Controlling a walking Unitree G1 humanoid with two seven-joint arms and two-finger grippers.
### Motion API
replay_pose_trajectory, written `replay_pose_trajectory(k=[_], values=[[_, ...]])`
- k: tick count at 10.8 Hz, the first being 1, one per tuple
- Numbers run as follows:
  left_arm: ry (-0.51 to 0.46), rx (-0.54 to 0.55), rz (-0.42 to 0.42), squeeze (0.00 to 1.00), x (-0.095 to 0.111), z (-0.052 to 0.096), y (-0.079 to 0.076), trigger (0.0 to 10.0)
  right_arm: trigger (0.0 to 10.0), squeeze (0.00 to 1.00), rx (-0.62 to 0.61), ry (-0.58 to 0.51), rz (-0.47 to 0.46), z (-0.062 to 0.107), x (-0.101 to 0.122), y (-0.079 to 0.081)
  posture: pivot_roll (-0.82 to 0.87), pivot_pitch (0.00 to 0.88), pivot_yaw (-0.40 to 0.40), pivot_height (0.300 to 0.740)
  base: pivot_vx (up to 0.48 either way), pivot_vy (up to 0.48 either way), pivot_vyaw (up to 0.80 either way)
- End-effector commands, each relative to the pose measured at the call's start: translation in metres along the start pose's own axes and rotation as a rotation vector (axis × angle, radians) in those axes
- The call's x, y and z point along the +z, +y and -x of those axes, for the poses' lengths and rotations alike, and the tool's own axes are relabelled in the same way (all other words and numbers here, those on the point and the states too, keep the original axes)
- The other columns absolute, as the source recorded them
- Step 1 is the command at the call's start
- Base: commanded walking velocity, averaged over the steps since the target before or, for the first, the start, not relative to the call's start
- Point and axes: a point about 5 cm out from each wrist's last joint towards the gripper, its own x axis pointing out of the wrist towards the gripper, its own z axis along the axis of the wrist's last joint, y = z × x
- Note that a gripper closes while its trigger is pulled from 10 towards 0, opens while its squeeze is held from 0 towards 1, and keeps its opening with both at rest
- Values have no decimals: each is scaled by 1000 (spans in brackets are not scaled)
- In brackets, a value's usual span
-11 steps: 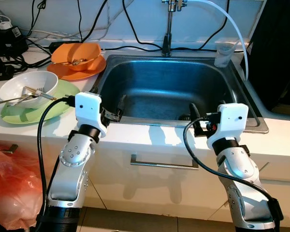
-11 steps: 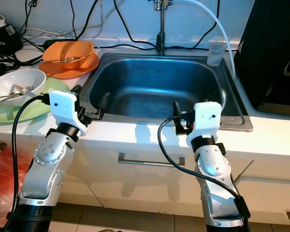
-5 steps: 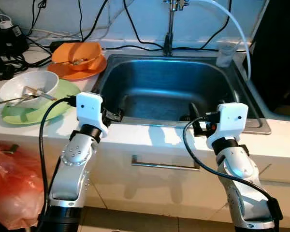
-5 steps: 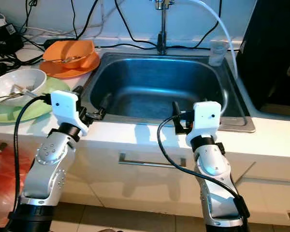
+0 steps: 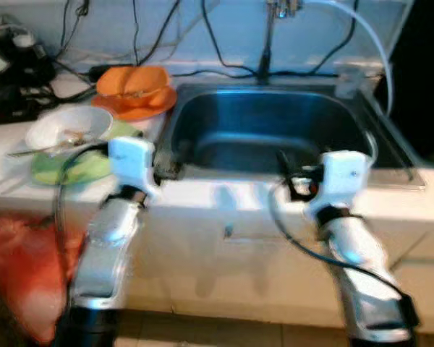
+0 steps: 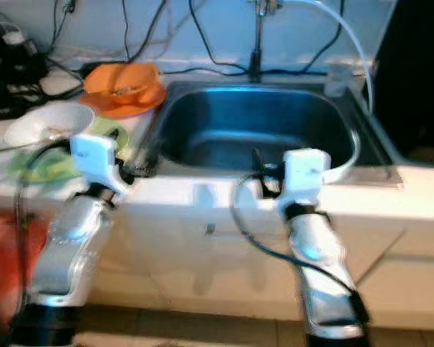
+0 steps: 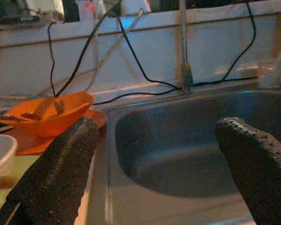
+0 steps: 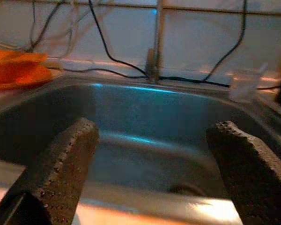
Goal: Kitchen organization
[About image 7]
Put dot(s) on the black power adapter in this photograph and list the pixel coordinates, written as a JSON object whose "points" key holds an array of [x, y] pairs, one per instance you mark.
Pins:
{"points": [[71, 10]]}

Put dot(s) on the orange plastic bowl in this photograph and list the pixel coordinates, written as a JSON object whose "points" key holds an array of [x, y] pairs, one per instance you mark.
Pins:
{"points": [[72, 105]]}

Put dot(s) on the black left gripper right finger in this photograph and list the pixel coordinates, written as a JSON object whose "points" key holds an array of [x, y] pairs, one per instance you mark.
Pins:
{"points": [[255, 168]]}

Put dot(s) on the clear plastic cup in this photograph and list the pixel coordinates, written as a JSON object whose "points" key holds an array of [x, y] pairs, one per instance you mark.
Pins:
{"points": [[269, 72]]}

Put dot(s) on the orange plastic plate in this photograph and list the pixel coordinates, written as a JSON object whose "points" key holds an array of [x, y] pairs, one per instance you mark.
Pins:
{"points": [[98, 119]]}

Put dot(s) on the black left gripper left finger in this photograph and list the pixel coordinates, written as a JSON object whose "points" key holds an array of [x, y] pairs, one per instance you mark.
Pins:
{"points": [[56, 168]]}

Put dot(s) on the white ceramic bowl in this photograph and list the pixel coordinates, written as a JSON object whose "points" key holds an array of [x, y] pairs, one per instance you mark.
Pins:
{"points": [[1, 152]]}

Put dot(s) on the white charger with red light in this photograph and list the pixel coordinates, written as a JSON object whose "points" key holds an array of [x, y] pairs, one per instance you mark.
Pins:
{"points": [[90, 10]]}

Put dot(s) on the white box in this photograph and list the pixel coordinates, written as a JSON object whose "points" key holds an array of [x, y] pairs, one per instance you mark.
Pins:
{"points": [[135, 5]]}

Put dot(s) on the steel sink faucet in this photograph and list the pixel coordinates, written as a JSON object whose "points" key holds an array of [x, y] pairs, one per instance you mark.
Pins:
{"points": [[183, 47]]}

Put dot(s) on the stainless steel sink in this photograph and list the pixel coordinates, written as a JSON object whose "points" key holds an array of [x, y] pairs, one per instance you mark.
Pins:
{"points": [[173, 152]]}

